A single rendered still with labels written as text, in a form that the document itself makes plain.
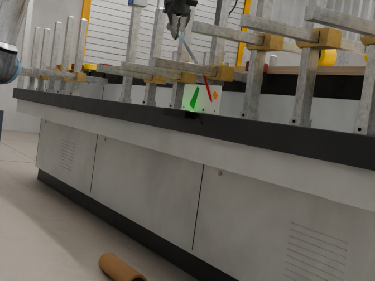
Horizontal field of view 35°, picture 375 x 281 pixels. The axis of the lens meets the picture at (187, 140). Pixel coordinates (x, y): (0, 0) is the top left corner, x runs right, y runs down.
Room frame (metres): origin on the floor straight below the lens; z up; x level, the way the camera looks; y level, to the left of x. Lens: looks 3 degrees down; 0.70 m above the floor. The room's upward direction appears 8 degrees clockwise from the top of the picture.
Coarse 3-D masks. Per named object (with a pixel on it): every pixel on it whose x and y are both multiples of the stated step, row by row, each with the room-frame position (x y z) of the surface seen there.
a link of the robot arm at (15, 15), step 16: (16, 0) 2.47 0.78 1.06; (0, 16) 2.48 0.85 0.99; (16, 16) 2.49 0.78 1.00; (0, 32) 2.48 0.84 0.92; (16, 32) 2.52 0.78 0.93; (0, 48) 2.47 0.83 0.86; (16, 48) 2.55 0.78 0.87; (0, 64) 2.48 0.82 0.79; (16, 64) 2.57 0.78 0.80; (0, 80) 2.53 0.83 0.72
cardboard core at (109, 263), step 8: (104, 256) 2.36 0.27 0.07; (112, 256) 2.34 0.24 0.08; (104, 264) 2.33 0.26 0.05; (112, 264) 2.28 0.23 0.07; (120, 264) 2.25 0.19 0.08; (104, 272) 2.34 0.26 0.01; (112, 272) 2.25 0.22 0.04; (120, 272) 2.20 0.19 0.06; (128, 272) 2.17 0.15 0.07; (136, 272) 2.17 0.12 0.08; (120, 280) 2.18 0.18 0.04; (128, 280) 2.13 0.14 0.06; (136, 280) 2.22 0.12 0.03; (144, 280) 2.16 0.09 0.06
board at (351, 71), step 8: (272, 72) 2.12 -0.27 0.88; (280, 72) 2.08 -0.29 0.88; (288, 72) 2.05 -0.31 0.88; (296, 72) 2.01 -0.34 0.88; (320, 72) 1.90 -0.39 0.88; (328, 72) 1.87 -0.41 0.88; (336, 72) 1.84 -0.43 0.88; (344, 72) 1.81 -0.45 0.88; (352, 72) 1.78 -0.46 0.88; (360, 72) 1.75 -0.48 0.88
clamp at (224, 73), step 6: (210, 66) 2.08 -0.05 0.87; (216, 66) 2.05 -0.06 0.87; (222, 66) 2.01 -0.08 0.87; (228, 66) 2.02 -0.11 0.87; (216, 72) 2.04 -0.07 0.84; (222, 72) 2.01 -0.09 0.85; (228, 72) 2.02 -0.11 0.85; (210, 78) 2.07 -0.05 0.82; (216, 78) 2.04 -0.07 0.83; (222, 78) 2.01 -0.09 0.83; (228, 78) 2.03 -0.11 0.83
